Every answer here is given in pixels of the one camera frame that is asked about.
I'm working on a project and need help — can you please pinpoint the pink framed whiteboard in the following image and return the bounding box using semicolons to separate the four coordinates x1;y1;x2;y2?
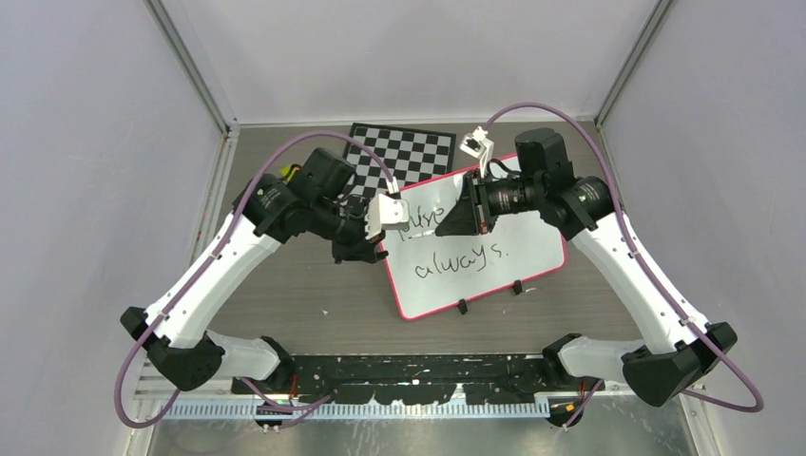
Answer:
381;171;566;320

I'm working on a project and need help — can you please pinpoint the black white whiteboard marker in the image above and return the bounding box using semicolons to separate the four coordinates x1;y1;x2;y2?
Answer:
409;230;435;239

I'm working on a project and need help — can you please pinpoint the black white checkerboard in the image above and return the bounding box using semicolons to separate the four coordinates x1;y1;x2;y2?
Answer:
343;123;456;199

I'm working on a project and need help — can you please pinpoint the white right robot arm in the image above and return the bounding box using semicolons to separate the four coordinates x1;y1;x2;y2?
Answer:
435;127;738;407

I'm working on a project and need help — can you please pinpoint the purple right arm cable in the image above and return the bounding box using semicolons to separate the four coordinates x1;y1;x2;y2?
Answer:
481;102;766;430

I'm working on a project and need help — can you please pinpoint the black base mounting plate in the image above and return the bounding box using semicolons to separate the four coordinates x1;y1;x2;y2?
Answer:
255;353;597;406

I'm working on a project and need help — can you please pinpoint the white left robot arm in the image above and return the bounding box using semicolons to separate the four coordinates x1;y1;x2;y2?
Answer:
121;147;385;393

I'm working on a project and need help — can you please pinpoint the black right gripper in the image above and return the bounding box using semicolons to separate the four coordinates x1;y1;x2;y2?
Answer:
436;167;543;237

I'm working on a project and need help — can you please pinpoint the aluminium frame rail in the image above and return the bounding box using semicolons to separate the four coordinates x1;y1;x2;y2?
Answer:
133;351;708;422

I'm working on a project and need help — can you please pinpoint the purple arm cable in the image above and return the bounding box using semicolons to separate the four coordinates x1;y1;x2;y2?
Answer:
113;129;402;432
481;102;766;430

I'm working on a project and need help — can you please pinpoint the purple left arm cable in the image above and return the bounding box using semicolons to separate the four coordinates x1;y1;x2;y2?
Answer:
113;129;402;432

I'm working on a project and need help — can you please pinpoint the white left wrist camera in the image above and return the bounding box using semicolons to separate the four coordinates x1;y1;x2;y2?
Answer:
365;194;410;240

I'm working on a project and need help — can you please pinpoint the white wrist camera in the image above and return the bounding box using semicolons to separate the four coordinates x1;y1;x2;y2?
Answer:
459;126;494;178
365;194;410;240

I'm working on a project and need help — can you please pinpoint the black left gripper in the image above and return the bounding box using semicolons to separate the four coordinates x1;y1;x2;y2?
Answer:
309;196;386;265

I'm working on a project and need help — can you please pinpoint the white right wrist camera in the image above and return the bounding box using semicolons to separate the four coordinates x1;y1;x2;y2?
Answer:
459;126;494;178

